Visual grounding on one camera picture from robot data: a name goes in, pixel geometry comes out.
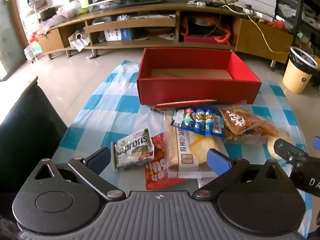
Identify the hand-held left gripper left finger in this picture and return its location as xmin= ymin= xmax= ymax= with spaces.
xmin=34 ymin=147 xmax=126 ymax=201

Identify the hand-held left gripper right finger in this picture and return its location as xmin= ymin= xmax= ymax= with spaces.
xmin=194 ymin=149 xmax=284 ymax=201

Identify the clear waffle packet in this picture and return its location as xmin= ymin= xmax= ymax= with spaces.
xmin=224 ymin=127 xmax=265 ymax=144

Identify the red cardboard box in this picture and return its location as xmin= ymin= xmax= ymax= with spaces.
xmin=136 ymin=48 xmax=262 ymax=105

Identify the green snack packet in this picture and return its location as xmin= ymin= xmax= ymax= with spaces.
xmin=111 ymin=129 xmax=155 ymax=172

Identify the sliced bread packet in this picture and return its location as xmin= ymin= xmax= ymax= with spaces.
xmin=164 ymin=115 xmax=232 ymax=179

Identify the blue snack packet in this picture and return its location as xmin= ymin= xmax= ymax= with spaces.
xmin=170 ymin=106 xmax=227 ymax=139

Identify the orange brown snack packet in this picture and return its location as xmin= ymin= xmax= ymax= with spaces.
xmin=219 ymin=105 xmax=288 ymax=140

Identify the blue white checked tablecloth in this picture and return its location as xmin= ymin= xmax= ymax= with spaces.
xmin=54 ymin=60 xmax=313 ymax=240

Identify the red slim snack packet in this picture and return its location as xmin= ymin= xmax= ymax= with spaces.
xmin=150 ymin=99 xmax=222 ymax=112

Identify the cream trash bin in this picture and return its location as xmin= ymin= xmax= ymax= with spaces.
xmin=282 ymin=46 xmax=319 ymax=95

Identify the black upholstered chair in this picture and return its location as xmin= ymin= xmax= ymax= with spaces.
xmin=0 ymin=76 xmax=68 ymax=193

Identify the white plastic bag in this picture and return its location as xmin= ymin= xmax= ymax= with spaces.
xmin=69 ymin=31 xmax=90 ymax=52

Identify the blue white carton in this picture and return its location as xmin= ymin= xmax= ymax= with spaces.
xmin=104 ymin=27 xmax=134 ymax=42

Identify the orange plastic bag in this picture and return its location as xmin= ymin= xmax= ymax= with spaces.
xmin=180 ymin=15 xmax=235 ymax=47

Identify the black metal shelf rack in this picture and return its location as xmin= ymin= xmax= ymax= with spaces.
xmin=274 ymin=0 xmax=320 ymax=53

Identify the wooden TV cabinet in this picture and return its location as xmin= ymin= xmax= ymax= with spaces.
xmin=36 ymin=4 xmax=294 ymax=64

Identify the yellow cable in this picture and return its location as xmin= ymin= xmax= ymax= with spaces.
xmin=225 ymin=4 xmax=290 ymax=54

